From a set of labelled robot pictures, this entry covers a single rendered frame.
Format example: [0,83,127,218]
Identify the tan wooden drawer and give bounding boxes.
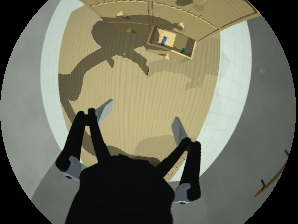
[91,0,150,23]
[83,0,106,5]
[147,25,197,63]
[153,2,217,40]
[108,22,150,37]
[157,0,254,28]

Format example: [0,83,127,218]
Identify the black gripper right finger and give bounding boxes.
[137,116,201,204]

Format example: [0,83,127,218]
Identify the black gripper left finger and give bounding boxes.
[55,99,121,185]

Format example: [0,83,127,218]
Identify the tan wooden chest of drawers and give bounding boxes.
[79,0,262,44]

